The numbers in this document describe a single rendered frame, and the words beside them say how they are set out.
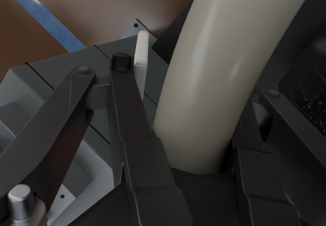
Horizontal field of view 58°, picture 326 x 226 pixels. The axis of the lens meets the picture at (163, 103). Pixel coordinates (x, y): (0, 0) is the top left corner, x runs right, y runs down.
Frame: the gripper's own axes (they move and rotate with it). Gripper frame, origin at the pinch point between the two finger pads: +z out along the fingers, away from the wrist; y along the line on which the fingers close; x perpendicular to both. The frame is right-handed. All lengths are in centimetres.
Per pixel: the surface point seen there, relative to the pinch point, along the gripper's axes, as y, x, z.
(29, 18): -63, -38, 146
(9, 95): -33, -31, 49
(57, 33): -47, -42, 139
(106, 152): -7, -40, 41
